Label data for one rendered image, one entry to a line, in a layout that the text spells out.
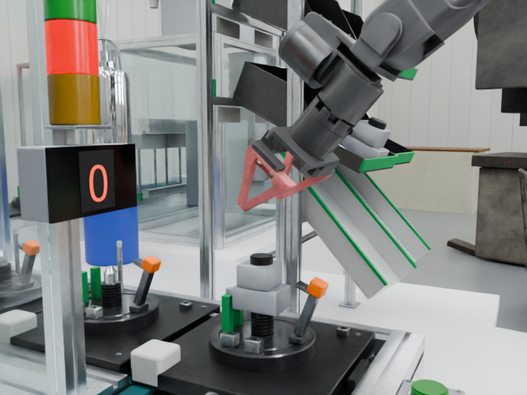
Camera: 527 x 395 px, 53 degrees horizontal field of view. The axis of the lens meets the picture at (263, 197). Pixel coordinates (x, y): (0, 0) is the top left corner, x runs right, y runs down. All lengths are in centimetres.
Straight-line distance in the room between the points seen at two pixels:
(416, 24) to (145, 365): 49
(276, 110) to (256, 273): 34
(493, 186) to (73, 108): 490
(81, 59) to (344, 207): 59
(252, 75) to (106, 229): 79
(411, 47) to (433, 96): 1100
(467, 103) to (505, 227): 635
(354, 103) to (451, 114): 1087
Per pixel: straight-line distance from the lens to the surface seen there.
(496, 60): 493
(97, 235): 158
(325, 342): 75
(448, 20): 59
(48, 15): 57
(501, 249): 534
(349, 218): 99
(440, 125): 1152
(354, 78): 60
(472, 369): 99
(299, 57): 63
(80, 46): 56
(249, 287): 68
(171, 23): 206
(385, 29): 58
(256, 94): 93
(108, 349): 75
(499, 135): 1127
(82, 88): 56
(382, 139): 89
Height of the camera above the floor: 126
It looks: 8 degrees down
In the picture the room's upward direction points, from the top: straight up
